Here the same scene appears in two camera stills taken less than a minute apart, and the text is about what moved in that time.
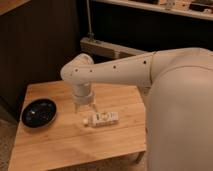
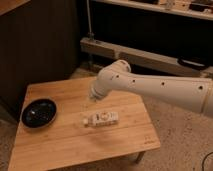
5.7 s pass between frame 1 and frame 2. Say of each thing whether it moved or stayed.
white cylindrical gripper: moved
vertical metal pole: stayed
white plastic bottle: stayed
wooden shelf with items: stayed
